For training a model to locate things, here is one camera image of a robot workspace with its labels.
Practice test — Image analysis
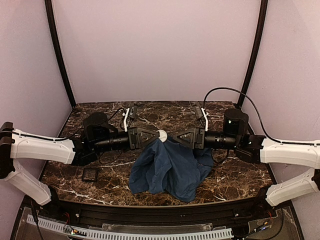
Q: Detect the blue garment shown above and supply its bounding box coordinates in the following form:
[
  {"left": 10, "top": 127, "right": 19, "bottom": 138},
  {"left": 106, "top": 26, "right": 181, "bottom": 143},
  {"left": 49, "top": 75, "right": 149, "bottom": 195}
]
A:
[{"left": 128, "top": 137, "right": 214, "bottom": 203}]

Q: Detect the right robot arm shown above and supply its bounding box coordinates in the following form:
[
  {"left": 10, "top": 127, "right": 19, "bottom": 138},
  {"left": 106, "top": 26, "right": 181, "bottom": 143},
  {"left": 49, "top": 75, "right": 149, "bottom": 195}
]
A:
[{"left": 173, "top": 108, "right": 320, "bottom": 208}]

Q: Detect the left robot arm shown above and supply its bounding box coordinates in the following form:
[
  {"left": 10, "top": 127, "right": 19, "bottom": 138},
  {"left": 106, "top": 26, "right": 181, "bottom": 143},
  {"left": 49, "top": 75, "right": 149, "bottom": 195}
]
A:
[{"left": 0, "top": 112, "right": 161, "bottom": 206}]

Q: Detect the black square box lower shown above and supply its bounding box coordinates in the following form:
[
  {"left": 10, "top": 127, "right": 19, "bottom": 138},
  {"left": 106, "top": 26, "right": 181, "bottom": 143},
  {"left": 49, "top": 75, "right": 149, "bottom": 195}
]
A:
[{"left": 81, "top": 167, "right": 99, "bottom": 183}]

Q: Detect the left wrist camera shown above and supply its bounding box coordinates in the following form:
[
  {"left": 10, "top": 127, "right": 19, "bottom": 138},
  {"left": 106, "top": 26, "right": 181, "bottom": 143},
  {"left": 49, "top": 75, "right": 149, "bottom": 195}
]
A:
[{"left": 122, "top": 104, "right": 138, "bottom": 132}]

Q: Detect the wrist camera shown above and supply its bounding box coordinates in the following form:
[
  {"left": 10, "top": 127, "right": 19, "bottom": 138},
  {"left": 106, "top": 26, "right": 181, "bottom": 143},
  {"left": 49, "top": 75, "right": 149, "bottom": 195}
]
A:
[
  {"left": 122, "top": 104, "right": 138, "bottom": 132},
  {"left": 193, "top": 102, "right": 209, "bottom": 131}
]

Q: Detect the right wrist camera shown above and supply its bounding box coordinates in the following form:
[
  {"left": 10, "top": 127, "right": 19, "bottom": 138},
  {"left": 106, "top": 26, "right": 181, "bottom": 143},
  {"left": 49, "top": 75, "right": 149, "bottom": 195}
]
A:
[{"left": 193, "top": 102, "right": 209, "bottom": 131}]

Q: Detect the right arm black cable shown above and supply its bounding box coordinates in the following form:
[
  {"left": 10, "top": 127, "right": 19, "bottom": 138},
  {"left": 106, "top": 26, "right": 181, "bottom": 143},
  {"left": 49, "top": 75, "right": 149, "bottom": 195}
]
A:
[{"left": 202, "top": 86, "right": 320, "bottom": 146}]

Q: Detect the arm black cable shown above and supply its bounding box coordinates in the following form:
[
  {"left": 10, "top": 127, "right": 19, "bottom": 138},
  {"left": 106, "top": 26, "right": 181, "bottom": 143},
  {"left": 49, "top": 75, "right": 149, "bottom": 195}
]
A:
[
  {"left": 0, "top": 107, "right": 131, "bottom": 166},
  {"left": 202, "top": 86, "right": 320, "bottom": 146}
]

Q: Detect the black front rail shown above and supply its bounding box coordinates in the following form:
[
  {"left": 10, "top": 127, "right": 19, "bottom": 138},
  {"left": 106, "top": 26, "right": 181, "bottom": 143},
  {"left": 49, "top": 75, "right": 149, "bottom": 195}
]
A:
[{"left": 39, "top": 198, "right": 276, "bottom": 227}]

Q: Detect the white slotted cable duct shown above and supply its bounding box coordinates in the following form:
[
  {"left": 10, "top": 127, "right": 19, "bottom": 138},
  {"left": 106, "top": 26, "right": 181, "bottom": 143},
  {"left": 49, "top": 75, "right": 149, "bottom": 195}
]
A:
[{"left": 24, "top": 214, "right": 234, "bottom": 240}]

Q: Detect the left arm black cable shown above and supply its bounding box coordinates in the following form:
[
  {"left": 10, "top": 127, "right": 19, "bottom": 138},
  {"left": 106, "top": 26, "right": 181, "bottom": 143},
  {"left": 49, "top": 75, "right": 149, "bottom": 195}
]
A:
[{"left": 0, "top": 107, "right": 131, "bottom": 166}]

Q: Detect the right black frame post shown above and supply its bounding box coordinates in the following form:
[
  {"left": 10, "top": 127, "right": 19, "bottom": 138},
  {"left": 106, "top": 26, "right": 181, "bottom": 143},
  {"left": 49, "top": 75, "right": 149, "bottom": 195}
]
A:
[{"left": 241, "top": 0, "right": 268, "bottom": 94}]

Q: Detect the black frame post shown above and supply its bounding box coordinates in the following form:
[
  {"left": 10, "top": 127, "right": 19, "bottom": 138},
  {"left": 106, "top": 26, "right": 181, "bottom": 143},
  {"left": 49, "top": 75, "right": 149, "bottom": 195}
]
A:
[
  {"left": 44, "top": 0, "right": 76, "bottom": 109},
  {"left": 241, "top": 0, "right": 268, "bottom": 94}
]

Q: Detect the left black frame post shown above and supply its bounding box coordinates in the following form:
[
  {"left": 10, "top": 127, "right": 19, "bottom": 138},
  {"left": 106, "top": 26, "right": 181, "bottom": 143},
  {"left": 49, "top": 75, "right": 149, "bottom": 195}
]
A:
[{"left": 44, "top": 0, "right": 76, "bottom": 109}]

